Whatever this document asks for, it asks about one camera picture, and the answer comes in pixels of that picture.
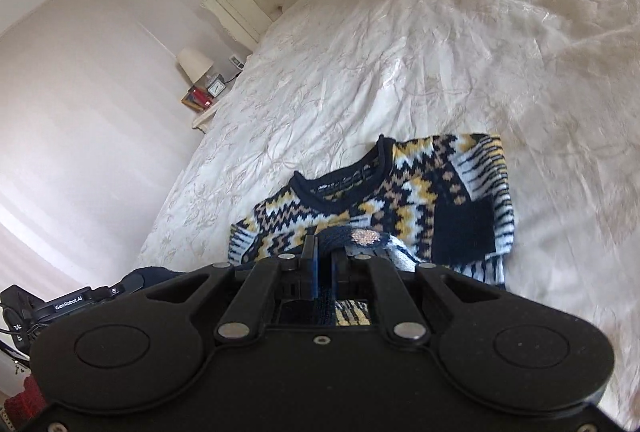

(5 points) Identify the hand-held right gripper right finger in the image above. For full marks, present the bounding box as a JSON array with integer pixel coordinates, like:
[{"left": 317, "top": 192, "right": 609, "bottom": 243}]
[{"left": 330, "top": 249, "right": 507, "bottom": 348}]

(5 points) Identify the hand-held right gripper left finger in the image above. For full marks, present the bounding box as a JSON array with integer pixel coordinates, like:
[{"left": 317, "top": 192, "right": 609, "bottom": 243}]
[{"left": 145, "top": 235, "right": 321, "bottom": 346}]

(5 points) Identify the patterned knitted sweater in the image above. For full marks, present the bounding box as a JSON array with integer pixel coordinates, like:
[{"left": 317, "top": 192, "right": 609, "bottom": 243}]
[{"left": 227, "top": 132, "right": 517, "bottom": 328}]

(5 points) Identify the red cloth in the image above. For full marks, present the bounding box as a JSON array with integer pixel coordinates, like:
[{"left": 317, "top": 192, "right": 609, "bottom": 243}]
[{"left": 0, "top": 372, "right": 48, "bottom": 432}]

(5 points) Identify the cream bedside table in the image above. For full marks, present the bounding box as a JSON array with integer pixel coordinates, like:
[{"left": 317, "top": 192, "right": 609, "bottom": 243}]
[{"left": 192, "top": 103, "right": 227, "bottom": 134}]

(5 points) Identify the white embroidered bedspread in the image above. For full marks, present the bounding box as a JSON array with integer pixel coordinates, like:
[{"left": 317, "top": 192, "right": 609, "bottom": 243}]
[{"left": 135, "top": 0, "right": 640, "bottom": 425}]

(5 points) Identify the table lamp with cream shade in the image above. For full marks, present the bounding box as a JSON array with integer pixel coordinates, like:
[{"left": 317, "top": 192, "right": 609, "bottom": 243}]
[{"left": 177, "top": 47, "right": 217, "bottom": 86}]

